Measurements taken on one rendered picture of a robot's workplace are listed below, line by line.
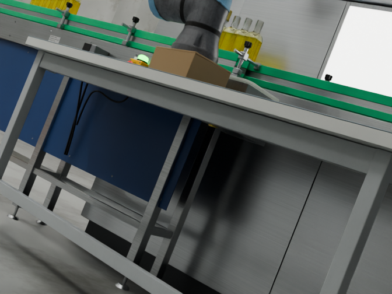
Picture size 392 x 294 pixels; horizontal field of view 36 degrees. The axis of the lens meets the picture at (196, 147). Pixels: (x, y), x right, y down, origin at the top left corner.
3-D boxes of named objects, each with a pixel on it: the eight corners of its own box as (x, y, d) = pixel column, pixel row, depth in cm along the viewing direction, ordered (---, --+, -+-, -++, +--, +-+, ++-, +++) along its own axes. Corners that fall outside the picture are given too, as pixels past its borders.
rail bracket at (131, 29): (129, 48, 256) (142, 19, 257) (118, 42, 251) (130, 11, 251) (123, 47, 259) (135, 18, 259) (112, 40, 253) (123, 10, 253)
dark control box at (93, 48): (102, 70, 260) (109, 52, 260) (88, 63, 254) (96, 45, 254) (90, 66, 265) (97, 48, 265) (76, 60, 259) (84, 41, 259)
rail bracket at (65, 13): (64, 31, 285) (74, 4, 285) (52, 24, 279) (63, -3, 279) (59, 30, 287) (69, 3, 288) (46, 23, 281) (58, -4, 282)
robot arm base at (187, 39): (199, 53, 177) (210, 21, 178) (160, 46, 186) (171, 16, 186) (224, 70, 190) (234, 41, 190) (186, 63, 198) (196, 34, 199)
